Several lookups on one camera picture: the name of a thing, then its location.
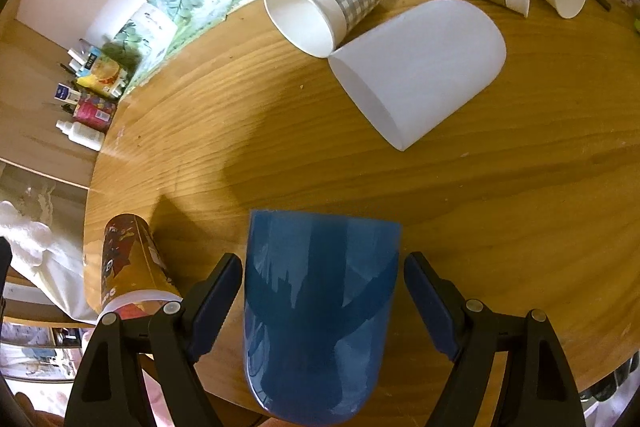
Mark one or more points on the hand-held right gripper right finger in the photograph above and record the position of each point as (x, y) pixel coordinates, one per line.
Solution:
(427, 302)

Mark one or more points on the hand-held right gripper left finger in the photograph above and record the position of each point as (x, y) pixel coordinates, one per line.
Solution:
(216, 302)

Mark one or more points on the blue cup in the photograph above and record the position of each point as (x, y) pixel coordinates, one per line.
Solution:
(315, 322)

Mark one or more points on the red patterned paper cup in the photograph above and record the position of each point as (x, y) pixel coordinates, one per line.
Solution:
(130, 267)

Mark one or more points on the white plastic cup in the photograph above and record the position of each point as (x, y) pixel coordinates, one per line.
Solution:
(420, 67)

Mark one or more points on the grey checkered paper cup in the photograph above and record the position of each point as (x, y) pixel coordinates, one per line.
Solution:
(332, 2)

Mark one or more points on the white cloth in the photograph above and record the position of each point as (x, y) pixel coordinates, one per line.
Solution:
(35, 257)

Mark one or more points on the white squeeze bottle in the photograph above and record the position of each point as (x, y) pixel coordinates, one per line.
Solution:
(80, 134)

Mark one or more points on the pink snack packet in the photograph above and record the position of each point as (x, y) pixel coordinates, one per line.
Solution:
(95, 109)

